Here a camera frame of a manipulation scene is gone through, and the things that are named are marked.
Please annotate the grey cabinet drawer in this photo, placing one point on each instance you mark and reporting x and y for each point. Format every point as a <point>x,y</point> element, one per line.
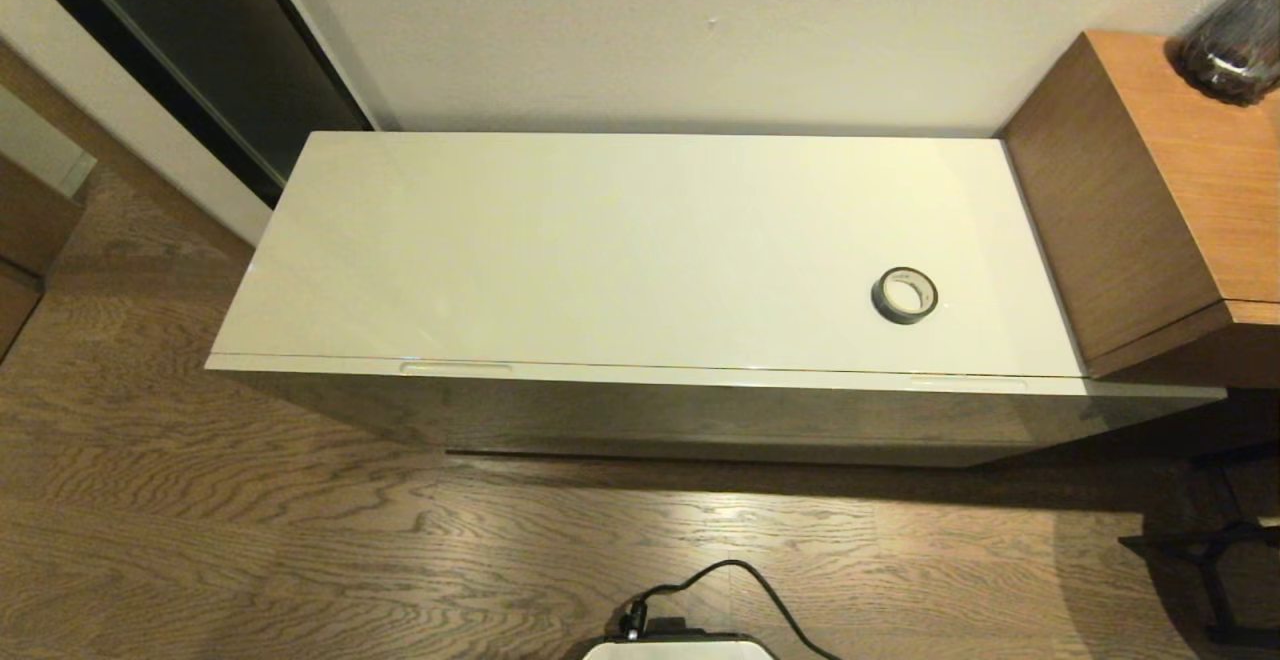
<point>700,410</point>

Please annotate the brown wooden side table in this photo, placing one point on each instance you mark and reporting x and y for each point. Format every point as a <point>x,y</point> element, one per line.
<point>1150,190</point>

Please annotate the silver black robot base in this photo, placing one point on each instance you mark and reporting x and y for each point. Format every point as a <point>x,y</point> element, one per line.
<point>680,652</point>

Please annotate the grey glossy cabinet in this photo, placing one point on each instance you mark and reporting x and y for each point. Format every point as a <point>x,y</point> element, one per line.
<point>650,260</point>

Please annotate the white door frame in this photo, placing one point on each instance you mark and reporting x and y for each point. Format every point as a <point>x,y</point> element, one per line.
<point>130,100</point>

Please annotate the dark door panel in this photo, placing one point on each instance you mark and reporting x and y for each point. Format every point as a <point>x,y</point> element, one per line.
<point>220,50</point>

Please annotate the black tape roll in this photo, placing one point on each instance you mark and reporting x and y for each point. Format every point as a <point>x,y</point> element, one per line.
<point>879,300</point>

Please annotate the dark glass vase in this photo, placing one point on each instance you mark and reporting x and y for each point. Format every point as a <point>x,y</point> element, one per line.
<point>1235,45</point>

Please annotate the black metal stand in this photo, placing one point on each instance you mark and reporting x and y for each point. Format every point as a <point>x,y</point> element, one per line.
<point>1180,545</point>

